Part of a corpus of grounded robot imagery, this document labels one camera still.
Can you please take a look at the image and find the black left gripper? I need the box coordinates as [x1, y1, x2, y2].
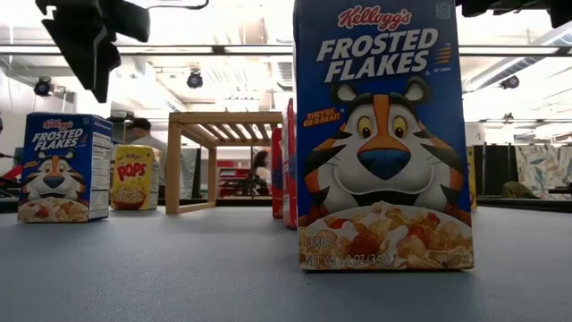
[35, 0, 151, 104]

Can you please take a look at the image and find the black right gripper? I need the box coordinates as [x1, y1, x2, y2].
[455, 0, 572, 29]

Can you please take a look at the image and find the blue Frosted Flakes cereal box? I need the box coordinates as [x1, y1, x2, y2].
[292, 0, 475, 272]
[16, 111, 114, 224]

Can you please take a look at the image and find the yellow Corn Pops cereal box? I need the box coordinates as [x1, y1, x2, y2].
[466, 145, 478, 211]
[109, 143, 161, 212]

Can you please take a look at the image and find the red Froot Loops cereal box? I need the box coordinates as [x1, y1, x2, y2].
[281, 97, 299, 231]
[271, 127, 284, 220]

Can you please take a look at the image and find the wooden slatted shelf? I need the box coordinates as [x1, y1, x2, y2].
[164, 110, 285, 216]

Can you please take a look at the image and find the person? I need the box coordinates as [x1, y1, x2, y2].
[249, 149, 273, 198]
[126, 116, 170, 200]

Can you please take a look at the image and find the red bar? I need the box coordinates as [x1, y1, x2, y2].
[0, 164, 23, 187]

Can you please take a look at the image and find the black partition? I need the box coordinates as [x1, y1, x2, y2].
[474, 143, 516, 198]

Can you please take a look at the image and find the leaf print hanging cloth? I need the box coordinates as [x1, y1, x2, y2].
[513, 143, 572, 201]

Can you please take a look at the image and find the red tool cabinet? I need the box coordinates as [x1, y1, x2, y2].
[216, 159, 254, 198]

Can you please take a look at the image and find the olive jacket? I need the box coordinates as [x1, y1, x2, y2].
[500, 181, 540, 200]

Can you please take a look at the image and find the blue table mat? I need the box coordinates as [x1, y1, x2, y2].
[0, 205, 572, 322]

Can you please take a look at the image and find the grey ventilation duct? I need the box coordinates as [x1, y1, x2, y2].
[463, 21, 572, 93]

